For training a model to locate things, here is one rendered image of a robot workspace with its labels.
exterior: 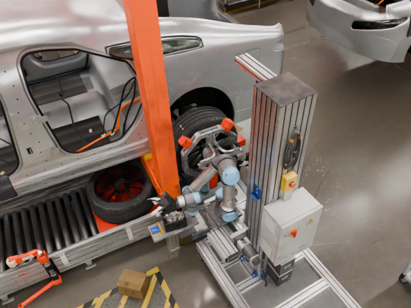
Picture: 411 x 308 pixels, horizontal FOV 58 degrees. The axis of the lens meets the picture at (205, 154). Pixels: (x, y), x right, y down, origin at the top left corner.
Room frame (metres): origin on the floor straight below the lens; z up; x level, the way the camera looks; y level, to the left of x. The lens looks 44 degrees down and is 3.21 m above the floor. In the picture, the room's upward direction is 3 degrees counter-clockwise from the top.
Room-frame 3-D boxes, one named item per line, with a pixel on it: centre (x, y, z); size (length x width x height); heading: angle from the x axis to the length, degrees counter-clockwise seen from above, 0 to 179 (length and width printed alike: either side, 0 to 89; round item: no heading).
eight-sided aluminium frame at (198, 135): (2.45, -0.04, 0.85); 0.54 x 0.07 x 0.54; 114
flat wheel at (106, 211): (2.45, 0.84, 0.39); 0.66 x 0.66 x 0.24
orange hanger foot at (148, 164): (2.50, 0.48, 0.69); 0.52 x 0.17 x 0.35; 24
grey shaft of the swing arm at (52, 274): (1.69, 1.40, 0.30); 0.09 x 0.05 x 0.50; 114
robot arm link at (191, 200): (1.63, 0.11, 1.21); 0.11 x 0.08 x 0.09; 103
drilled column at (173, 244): (1.96, 0.35, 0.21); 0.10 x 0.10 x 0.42; 24
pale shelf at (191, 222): (1.97, 0.32, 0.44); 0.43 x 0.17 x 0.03; 114
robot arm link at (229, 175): (1.69, -0.15, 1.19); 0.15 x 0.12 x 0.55; 13
